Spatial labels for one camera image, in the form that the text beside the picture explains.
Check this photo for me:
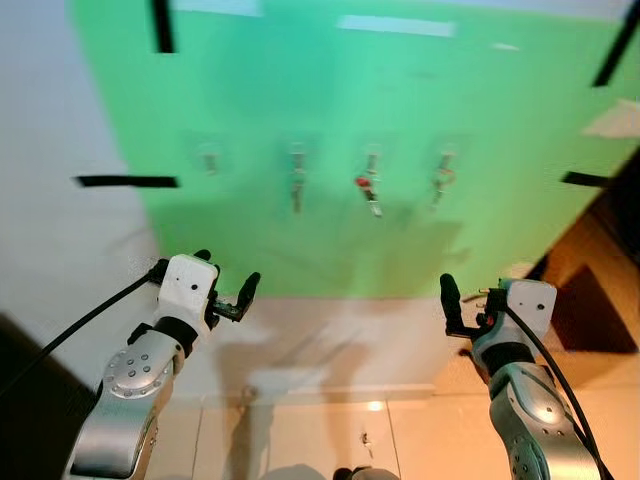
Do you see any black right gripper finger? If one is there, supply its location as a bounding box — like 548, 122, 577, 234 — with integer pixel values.
440, 273, 468, 338

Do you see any long black tape strip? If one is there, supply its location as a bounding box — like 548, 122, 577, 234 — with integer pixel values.
74, 174, 180, 190

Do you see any plain silver key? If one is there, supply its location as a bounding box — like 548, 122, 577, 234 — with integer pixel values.
289, 170, 307, 215

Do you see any brown wooden cabinet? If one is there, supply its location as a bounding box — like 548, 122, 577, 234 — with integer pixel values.
524, 148, 640, 354

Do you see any key with red tag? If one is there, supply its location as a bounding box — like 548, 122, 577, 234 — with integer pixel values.
353, 174, 386, 219

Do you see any grey robot foot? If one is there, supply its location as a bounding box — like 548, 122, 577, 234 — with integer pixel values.
332, 464, 402, 480

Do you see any beige paper tape patch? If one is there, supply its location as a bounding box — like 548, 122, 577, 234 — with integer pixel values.
582, 99, 640, 140

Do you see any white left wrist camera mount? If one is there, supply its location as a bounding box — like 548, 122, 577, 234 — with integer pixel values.
158, 254, 220, 323

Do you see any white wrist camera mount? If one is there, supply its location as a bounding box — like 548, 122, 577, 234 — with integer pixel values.
494, 279, 558, 348
158, 254, 220, 323

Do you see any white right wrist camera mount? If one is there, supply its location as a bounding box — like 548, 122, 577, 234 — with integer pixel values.
494, 279, 558, 348

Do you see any clear adhesive wall hook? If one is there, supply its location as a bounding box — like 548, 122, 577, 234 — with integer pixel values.
193, 138, 224, 177
359, 141, 387, 179
284, 139, 312, 173
432, 141, 462, 175

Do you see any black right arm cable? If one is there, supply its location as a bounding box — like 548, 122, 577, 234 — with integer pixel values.
503, 304, 615, 480

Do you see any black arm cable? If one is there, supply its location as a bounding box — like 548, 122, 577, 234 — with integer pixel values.
503, 304, 615, 480
0, 260, 169, 399

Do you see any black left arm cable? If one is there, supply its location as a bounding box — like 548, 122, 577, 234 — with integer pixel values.
0, 260, 169, 399

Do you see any green wall sheet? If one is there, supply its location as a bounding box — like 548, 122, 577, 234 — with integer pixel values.
67, 0, 640, 300

